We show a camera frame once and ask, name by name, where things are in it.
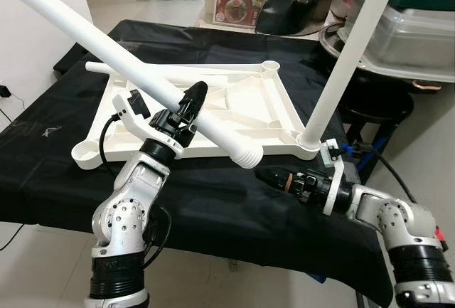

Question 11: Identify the copper coloured handle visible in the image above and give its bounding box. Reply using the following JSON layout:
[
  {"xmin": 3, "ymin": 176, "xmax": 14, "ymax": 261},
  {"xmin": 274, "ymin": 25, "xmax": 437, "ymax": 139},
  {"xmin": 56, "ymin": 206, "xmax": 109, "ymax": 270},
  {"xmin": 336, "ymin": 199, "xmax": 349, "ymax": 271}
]
[{"xmin": 412, "ymin": 80, "xmax": 441, "ymax": 93}]

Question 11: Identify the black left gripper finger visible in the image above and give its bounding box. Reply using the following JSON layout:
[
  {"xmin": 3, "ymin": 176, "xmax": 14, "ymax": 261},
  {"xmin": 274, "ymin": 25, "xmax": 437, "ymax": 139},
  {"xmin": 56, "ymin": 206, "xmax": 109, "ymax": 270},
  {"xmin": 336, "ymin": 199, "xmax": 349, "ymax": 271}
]
[{"xmin": 178, "ymin": 80, "xmax": 210, "ymax": 122}]

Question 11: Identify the black table cloth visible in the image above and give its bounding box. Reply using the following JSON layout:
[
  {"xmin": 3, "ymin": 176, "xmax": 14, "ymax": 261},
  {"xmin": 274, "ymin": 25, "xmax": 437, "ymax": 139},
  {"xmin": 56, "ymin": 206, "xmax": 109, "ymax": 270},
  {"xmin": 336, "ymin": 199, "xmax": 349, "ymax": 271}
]
[{"xmin": 0, "ymin": 18, "xmax": 413, "ymax": 307}]

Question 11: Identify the black shiny plastic bag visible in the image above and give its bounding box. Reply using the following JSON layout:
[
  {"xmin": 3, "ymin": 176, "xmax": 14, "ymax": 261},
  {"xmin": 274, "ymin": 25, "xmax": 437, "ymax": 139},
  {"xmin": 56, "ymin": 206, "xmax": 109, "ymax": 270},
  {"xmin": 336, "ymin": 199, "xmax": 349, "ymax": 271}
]
[{"xmin": 255, "ymin": 0, "xmax": 342, "ymax": 37}]

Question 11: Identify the clear plastic storage container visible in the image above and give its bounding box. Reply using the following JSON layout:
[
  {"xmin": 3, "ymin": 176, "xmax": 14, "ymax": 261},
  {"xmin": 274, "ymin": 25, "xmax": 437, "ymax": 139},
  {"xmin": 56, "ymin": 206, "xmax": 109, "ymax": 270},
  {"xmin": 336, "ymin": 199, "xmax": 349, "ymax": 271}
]
[{"xmin": 366, "ymin": 2, "xmax": 455, "ymax": 81}]

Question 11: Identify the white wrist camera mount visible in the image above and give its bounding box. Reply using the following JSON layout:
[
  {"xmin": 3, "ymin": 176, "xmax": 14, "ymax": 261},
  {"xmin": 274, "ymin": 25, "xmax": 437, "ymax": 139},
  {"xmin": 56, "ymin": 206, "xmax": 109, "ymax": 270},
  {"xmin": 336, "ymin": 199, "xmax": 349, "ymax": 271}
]
[
  {"xmin": 110, "ymin": 89, "xmax": 187, "ymax": 159},
  {"xmin": 318, "ymin": 139, "xmax": 347, "ymax": 216}
]

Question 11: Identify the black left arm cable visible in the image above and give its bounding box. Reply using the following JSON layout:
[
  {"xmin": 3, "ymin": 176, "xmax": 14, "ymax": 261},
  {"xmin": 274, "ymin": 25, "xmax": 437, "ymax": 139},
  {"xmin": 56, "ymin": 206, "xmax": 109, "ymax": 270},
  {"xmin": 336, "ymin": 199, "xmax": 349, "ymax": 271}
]
[{"xmin": 98, "ymin": 112, "xmax": 132, "ymax": 174}]

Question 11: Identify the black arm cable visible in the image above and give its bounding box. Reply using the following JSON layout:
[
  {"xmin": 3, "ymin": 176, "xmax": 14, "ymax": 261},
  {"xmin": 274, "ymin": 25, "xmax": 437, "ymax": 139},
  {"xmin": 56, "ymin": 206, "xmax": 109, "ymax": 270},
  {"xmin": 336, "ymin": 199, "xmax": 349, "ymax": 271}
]
[
  {"xmin": 98, "ymin": 112, "xmax": 132, "ymax": 174},
  {"xmin": 346, "ymin": 144, "xmax": 420, "ymax": 206}
]

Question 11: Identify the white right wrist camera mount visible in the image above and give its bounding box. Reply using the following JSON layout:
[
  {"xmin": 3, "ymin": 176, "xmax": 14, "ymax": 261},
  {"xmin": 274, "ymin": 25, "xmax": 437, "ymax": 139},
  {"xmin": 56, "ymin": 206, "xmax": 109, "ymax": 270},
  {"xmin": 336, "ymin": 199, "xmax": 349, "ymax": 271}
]
[{"xmin": 318, "ymin": 139, "xmax": 347, "ymax": 216}]

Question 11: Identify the clear tape strip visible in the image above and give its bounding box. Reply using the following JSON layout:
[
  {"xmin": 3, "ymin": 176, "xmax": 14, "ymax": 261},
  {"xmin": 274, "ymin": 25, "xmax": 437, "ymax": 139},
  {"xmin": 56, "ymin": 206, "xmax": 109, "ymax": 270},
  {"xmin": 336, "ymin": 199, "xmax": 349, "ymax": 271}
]
[{"xmin": 14, "ymin": 120, "xmax": 61, "ymax": 138}]

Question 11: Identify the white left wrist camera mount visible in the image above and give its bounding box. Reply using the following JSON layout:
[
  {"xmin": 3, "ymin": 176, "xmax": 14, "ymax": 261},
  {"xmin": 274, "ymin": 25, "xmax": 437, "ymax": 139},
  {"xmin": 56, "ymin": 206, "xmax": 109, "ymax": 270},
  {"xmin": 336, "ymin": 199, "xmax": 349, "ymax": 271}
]
[{"xmin": 110, "ymin": 89, "xmax": 187, "ymax": 159}]

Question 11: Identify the white plastic table top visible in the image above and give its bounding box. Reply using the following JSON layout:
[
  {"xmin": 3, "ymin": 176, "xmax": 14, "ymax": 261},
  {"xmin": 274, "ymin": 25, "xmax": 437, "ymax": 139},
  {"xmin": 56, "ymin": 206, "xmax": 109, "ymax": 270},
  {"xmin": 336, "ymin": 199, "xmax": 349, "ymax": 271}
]
[{"xmin": 71, "ymin": 59, "xmax": 321, "ymax": 172}]

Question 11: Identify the white plastic table leg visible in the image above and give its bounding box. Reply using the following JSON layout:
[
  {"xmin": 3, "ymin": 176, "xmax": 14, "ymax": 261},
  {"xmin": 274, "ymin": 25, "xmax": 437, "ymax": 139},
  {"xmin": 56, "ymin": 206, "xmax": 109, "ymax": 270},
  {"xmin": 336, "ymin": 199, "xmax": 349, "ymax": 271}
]
[
  {"xmin": 0, "ymin": 0, "xmax": 265, "ymax": 170},
  {"xmin": 297, "ymin": 0, "xmax": 404, "ymax": 151},
  {"xmin": 85, "ymin": 61, "xmax": 239, "ymax": 90}
]

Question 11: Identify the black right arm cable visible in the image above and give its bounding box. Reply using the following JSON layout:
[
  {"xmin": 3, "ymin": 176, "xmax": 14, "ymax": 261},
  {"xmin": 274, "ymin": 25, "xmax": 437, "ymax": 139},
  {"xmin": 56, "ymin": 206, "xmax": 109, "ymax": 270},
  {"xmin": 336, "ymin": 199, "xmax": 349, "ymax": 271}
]
[{"xmin": 346, "ymin": 144, "xmax": 420, "ymax": 206}]

